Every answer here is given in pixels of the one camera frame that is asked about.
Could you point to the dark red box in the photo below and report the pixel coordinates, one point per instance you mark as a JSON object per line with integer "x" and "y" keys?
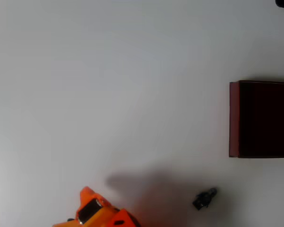
{"x": 262, "y": 120}

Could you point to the small black object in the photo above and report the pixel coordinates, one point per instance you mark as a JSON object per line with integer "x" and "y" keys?
{"x": 203, "y": 199}

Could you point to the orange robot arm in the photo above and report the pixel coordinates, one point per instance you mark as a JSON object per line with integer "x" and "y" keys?
{"x": 104, "y": 214}

